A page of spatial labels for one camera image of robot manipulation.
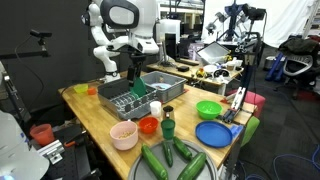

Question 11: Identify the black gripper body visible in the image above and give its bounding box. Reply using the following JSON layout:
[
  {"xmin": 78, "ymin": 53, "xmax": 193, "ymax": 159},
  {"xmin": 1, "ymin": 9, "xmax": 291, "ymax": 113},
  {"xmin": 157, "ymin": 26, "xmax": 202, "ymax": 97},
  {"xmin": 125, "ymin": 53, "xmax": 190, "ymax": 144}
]
[{"xmin": 129, "ymin": 54, "xmax": 146, "ymax": 68}]

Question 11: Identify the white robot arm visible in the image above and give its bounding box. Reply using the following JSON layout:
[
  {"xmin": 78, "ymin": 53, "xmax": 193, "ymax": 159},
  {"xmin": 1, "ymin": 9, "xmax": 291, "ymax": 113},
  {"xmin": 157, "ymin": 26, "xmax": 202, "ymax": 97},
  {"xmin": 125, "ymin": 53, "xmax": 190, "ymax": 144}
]
[{"xmin": 81, "ymin": 0, "xmax": 159, "ymax": 87}]

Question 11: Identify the white cup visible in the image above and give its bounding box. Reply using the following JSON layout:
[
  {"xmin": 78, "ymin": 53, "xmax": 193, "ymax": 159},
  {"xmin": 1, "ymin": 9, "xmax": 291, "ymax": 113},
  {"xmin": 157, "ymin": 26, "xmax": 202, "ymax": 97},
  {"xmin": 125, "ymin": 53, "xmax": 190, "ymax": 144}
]
[{"xmin": 150, "ymin": 101, "xmax": 162, "ymax": 117}]

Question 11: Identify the small orange cup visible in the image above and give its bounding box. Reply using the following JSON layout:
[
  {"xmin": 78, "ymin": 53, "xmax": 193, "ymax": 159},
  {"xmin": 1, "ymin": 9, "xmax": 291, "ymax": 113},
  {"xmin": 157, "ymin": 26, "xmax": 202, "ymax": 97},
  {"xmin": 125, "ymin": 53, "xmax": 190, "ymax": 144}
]
[{"xmin": 87, "ymin": 88, "xmax": 97, "ymax": 95}]

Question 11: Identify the steel cup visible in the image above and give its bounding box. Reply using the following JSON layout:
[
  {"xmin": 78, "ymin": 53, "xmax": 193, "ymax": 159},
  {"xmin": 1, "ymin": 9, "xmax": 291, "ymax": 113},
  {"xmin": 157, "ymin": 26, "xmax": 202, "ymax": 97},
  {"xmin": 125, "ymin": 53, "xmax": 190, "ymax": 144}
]
[{"xmin": 163, "ymin": 105, "xmax": 175, "ymax": 120}]

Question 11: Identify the yellow-green small bowl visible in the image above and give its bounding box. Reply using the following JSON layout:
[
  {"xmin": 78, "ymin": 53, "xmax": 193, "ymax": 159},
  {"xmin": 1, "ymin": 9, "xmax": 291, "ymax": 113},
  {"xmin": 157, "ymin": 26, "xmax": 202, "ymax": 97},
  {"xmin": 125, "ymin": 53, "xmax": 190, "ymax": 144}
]
[{"xmin": 73, "ymin": 84, "xmax": 88, "ymax": 93}]

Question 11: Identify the orange bowl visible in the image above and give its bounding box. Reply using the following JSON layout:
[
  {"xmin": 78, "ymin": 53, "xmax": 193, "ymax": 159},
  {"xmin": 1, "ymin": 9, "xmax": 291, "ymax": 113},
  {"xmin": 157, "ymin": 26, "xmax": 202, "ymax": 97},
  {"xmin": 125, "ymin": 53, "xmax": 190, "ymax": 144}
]
[{"xmin": 138, "ymin": 116, "xmax": 159, "ymax": 134}]

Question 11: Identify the light green bowl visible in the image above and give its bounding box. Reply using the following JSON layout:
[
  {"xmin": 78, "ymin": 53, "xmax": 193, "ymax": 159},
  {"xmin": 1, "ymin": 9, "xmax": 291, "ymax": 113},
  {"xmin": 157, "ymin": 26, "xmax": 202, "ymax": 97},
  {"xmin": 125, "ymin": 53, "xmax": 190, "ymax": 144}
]
[{"xmin": 196, "ymin": 100, "xmax": 222, "ymax": 120}]

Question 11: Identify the red-orange plastic cup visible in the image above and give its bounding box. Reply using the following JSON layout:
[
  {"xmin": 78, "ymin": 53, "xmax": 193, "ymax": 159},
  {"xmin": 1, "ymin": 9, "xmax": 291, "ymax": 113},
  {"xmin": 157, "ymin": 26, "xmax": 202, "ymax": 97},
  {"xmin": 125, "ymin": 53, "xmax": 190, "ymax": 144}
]
[{"xmin": 30, "ymin": 124, "xmax": 55, "ymax": 146}]

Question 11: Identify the green plate in rack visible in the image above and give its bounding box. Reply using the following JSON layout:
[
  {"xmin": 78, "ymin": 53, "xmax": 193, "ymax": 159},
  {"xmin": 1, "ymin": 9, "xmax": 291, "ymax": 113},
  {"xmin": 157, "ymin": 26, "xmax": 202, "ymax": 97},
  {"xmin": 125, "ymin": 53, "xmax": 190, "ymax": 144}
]
[{"xmin": 130, "ymin": 77, "xmax": 146, "ymax": 98}]

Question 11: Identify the grey dish rack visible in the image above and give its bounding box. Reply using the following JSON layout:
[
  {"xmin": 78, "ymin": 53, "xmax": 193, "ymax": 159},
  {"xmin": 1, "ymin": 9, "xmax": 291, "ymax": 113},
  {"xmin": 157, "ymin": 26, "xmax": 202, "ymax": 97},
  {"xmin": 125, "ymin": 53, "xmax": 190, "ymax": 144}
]
[{"xmin": 98, "ymin": 78, "xmax": 158, "ymax": 120}]

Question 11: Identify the light blue plate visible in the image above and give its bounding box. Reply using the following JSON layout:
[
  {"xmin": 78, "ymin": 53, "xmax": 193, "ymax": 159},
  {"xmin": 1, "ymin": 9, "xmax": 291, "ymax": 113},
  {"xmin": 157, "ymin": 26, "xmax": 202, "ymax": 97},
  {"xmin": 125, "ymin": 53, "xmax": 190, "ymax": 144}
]
[{"xmin": 151, "ymin": 83, "xmax": 171, "ymax": 90}]

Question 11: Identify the grey plastic bin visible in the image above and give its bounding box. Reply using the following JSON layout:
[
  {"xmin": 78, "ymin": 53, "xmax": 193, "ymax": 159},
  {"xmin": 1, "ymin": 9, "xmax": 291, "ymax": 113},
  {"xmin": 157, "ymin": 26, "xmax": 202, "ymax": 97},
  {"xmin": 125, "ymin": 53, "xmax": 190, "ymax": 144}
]
[{"xmin": 141, "ymin": 71, "xmax": 186, "ymax": 103}]

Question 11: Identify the clear plastic storage box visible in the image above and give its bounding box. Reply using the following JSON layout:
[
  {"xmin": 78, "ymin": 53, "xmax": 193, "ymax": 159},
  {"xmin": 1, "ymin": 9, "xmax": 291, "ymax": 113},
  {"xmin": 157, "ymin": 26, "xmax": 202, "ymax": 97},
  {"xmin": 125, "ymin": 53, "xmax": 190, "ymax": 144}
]
[{"xmin": 197, "ymin": 42, "xmax": 229, "ymax": 65}]

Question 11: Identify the wooden background desk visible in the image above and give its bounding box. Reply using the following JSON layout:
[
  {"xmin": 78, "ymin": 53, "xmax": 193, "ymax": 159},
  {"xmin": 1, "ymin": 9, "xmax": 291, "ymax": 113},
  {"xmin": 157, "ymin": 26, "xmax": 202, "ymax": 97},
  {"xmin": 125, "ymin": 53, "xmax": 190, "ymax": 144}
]
[{"xmin": 147, "ymin": 63, "xmax": 242, "ymax": 95}]

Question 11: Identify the small thin cucumber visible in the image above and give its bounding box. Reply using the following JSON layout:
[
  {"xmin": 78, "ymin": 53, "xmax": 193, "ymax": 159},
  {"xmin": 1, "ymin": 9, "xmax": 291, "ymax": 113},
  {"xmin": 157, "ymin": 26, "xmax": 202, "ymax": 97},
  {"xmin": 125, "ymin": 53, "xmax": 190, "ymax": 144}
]
[{"xmin": 162, "ymin": 141, "xmax": 173, "ymax": 167}]

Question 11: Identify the middle short cucumber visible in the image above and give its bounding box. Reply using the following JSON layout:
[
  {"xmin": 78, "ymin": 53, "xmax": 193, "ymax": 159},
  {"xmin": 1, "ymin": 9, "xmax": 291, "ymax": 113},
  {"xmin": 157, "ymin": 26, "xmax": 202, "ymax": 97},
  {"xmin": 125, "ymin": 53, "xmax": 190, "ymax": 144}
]
[{"xmin": 173, "ymin": 136, "xmax": 192, "ymax": 160}]

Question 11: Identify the large left cucumber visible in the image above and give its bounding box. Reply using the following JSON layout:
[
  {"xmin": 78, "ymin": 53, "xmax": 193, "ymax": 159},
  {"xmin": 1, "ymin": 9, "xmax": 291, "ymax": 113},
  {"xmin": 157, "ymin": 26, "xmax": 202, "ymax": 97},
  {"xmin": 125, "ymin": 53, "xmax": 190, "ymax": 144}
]
[{"xmin": 141, "ymin": 144, "xmax": 169, "ymax": 180}]

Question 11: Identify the large cucumber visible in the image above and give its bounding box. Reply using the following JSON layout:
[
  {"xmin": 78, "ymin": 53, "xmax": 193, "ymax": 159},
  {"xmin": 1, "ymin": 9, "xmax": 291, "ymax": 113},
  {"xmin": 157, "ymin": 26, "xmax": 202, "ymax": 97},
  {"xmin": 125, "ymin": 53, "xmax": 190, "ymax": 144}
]
[
  {"xmin": 177, "ymin": 152, "xmax": 206, "ymax": 180},
  {"xmin": 141, "ymin": 144, "xmax": 169, "ymax": 180}
]

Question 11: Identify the grey round tray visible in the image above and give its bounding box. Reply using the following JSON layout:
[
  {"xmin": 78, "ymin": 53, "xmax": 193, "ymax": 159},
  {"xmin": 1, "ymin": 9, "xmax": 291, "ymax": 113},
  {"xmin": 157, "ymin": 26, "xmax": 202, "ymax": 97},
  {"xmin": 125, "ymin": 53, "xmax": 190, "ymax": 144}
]
[{"xmin": 127, "ymin": 140, "xmax": 218, "ymax": 180}]

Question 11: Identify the right large cucumber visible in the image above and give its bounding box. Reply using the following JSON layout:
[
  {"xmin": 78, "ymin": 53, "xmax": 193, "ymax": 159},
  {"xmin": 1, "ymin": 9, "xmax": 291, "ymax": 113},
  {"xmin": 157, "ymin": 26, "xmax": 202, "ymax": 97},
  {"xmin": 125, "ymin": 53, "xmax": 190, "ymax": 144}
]
[{"xmin": 177, "ymin": 152, "xmax": 206, "ymax": 180}]

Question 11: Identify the pink stool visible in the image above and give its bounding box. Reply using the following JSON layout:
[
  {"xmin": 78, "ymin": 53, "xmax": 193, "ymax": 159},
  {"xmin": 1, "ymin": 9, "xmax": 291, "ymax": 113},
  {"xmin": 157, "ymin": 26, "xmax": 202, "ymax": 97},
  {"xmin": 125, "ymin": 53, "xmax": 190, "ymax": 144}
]
[{"xmin": 228, "ymin": 88, "xmax": 265, "ymax": 117}]

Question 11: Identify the green chair seat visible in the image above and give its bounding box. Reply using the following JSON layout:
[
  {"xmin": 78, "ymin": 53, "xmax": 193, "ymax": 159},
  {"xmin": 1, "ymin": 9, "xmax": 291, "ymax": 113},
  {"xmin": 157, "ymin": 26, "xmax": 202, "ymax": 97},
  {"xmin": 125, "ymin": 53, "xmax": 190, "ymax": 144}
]
[{"xmin": 241, "ymin": 116, "xmax": 260, "ymax": 146}]

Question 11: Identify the black office chair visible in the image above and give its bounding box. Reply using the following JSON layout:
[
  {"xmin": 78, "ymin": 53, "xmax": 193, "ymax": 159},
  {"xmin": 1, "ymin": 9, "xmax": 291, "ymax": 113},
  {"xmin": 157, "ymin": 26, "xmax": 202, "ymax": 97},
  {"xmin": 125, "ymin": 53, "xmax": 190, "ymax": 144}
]
[{"xmin": 278, "ymin": 37, "xmax": 320, "ymax": 99}]

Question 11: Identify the pink bowl with handle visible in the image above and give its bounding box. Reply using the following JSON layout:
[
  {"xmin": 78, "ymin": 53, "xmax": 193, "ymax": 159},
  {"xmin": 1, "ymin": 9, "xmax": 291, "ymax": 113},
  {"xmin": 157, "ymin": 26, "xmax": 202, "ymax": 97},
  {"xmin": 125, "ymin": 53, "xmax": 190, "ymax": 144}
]
[{"xmin": 110, "ymin": 121, "xmax": 138, "ymax": 150}]

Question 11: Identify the camera stand with clamp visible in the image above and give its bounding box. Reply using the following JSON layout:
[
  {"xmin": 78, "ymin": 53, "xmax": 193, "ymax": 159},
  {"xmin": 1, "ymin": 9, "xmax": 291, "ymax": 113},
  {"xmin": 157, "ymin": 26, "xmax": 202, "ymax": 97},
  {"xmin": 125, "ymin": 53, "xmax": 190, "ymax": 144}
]
[{"xmin": 221, "ymin": 32, "xmax": 262, "ymax": 123}]

